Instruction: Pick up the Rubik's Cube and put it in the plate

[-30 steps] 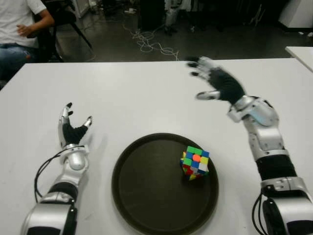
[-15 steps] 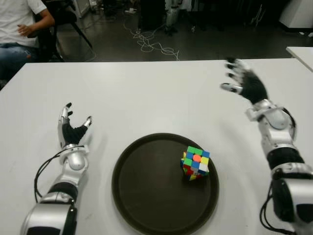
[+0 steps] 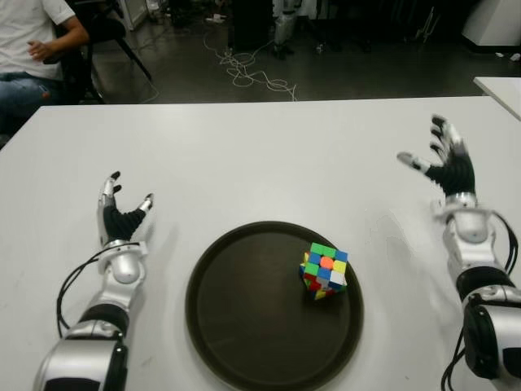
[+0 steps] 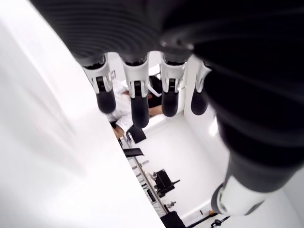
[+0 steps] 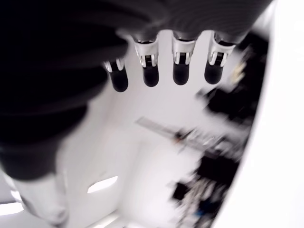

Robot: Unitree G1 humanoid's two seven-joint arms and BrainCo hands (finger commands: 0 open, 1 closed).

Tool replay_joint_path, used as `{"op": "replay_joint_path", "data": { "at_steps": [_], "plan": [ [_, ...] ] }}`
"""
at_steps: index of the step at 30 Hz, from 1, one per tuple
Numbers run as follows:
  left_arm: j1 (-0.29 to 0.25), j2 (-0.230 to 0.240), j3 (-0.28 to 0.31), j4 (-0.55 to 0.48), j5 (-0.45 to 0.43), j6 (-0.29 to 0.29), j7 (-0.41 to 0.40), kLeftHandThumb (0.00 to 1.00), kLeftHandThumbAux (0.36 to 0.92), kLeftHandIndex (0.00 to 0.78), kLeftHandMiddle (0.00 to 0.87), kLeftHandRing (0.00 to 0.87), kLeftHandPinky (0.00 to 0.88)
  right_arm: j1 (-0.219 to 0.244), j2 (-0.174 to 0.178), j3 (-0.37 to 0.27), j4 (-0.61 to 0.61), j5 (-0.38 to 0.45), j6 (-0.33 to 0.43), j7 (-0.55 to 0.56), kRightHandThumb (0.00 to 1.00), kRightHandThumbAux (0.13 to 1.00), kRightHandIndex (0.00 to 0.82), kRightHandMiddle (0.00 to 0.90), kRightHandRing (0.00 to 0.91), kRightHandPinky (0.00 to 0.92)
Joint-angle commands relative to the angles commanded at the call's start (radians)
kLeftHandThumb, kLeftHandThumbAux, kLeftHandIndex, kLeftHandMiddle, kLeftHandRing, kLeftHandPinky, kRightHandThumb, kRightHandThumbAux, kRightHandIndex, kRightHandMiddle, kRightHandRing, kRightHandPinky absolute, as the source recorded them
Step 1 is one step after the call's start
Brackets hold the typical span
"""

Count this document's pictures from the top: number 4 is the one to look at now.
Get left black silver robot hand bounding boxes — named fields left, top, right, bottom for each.
left=28, top=0, right=304, bottom=217

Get seated person in white shirt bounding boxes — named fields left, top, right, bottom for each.
left=108, top=76, right=188, bottom=138

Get black flat panel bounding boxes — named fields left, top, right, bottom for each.
left=124, top=147, right=145, bottom=158

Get black clamp device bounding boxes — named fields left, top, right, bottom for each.
left=153, top=169, right=181, bottom=197

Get black box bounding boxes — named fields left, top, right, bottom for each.
left=160, top=210, right=185, bottom=228

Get metal shelf rail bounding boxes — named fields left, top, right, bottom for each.
left=128, top=156, right=167, bottom=214

